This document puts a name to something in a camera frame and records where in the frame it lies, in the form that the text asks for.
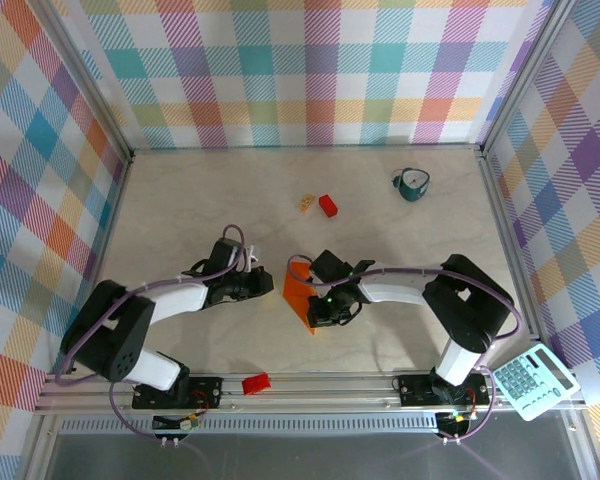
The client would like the thin aluminium rail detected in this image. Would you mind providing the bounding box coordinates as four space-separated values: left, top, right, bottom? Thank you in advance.
129 143 484 152

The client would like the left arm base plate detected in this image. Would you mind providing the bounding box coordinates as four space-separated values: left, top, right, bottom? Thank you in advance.
131 375 225 410

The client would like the long aluminium mounting rail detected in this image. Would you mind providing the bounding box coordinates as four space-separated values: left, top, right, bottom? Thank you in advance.
33 370 589 416

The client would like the light blue calculator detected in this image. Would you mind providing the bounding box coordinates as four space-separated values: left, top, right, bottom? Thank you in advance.
493 342 581 422

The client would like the grey metal panel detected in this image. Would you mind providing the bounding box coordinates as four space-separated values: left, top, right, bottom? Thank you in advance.
27 429 600 480

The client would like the teal alarm clock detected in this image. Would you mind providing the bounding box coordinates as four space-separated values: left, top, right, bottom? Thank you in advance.
391 167 434 203

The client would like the purple cable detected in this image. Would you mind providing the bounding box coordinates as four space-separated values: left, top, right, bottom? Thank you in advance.
285 253 526 444
54 224 247 444

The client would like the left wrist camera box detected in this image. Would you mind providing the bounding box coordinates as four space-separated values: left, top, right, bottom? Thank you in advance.
242 243 261 274

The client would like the large red toy brick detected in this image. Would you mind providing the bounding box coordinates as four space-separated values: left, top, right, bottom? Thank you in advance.
241 373 272 397

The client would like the aluminium frame post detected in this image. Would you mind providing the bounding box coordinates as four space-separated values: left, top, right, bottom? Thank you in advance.
478 0 580 157
28 0 135 164

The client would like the aluminium side rail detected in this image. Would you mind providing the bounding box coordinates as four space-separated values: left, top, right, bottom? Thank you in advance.
476 148 554 351
64 152 135 376

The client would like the vented metal strip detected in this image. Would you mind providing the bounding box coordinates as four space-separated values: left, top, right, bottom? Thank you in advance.
59 417 441 434

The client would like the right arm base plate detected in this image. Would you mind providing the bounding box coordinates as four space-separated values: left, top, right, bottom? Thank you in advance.
397 373 491 407

